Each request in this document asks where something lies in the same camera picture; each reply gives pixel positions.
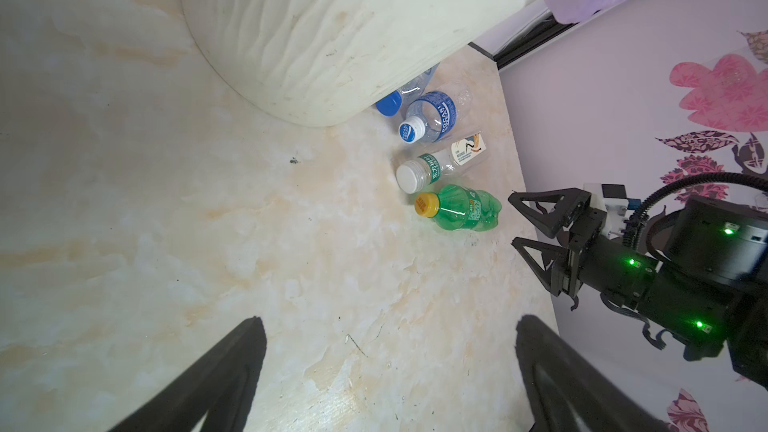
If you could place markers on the green bottle yellow cap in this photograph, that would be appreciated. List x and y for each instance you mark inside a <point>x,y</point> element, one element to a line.
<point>457,208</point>

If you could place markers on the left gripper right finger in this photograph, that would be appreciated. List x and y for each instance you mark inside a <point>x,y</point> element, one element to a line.
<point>566,393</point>

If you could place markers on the crushed clear bottle blue cap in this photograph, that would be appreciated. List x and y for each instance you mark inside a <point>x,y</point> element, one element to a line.
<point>399,100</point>

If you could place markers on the Pocari bottle near bin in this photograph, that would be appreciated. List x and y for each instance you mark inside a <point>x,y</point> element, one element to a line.
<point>435,114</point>

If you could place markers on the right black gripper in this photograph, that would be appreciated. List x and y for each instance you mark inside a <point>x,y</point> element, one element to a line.
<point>688,304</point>

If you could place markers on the white ribbed waste bin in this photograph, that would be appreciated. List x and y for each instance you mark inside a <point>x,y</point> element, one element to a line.
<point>319,62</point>

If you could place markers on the clear bottle bird label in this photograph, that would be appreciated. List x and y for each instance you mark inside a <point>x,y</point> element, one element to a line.
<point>415,174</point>

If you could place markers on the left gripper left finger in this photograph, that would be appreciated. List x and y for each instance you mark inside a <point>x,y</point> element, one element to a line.
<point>215,393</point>

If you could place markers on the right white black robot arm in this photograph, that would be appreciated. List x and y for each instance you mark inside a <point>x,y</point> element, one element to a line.
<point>728,241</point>

